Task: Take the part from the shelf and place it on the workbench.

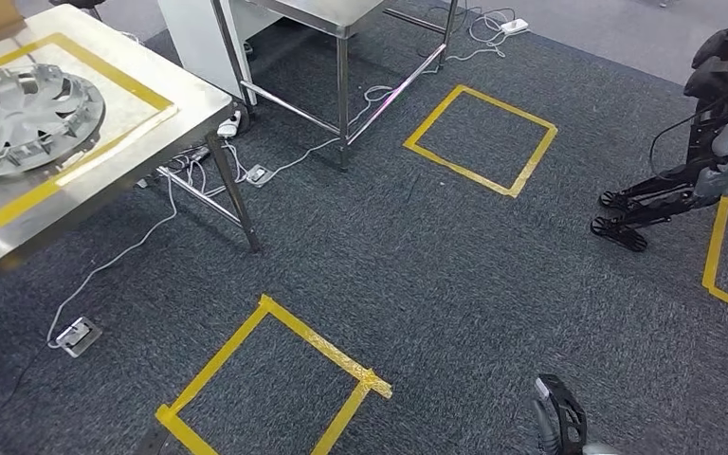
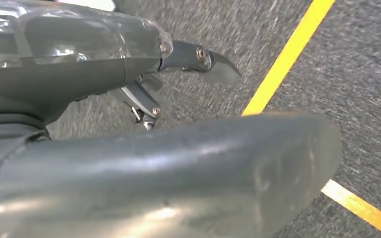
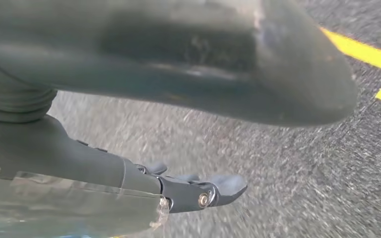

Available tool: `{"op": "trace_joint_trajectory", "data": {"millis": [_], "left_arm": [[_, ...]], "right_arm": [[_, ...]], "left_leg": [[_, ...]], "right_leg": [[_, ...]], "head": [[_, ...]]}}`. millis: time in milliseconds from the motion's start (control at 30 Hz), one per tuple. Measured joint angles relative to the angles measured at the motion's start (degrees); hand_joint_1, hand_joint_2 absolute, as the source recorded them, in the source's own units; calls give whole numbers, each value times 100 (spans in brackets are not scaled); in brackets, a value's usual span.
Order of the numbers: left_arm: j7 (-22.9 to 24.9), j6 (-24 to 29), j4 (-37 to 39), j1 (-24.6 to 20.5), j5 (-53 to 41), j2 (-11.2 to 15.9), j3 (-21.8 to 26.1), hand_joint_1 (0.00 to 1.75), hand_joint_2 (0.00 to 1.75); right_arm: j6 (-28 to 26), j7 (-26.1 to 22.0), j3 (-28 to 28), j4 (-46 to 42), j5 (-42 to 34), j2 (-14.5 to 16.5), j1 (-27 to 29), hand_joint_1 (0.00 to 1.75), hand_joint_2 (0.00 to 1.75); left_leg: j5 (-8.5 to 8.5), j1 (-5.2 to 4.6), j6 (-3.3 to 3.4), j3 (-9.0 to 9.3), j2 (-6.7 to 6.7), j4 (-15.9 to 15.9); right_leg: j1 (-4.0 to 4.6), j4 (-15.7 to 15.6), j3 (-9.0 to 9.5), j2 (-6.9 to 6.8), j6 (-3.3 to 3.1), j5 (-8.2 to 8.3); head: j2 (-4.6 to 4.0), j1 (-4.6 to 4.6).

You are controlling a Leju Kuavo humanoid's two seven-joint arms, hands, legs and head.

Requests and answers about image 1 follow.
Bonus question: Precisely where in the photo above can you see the black floor cable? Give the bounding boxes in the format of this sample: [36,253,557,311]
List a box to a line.
[0,341,51,422]

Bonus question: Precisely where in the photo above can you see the black silver humanoid robot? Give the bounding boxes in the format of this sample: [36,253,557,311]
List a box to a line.
[590,9,728,254]

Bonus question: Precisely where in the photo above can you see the white cabinet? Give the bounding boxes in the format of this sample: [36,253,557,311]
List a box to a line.
[156,0,290,107]

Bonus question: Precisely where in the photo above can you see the silver floor socket box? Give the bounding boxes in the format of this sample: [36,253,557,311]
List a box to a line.
[245,164,274,189]
[54,316,102,359]

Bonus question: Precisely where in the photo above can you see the steel workbench table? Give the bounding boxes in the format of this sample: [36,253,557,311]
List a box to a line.
[0,5,262,287]

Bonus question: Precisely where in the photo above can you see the white floor cable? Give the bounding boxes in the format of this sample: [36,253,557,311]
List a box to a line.
[222,84,396,190]
[423,6,516,77]
[46,175,180,347]

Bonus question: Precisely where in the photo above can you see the silver wheel cover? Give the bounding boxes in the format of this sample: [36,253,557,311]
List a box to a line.
[0,63,106,181]

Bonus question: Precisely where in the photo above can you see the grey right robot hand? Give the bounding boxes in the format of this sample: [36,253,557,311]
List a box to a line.
[530,400,560,455]

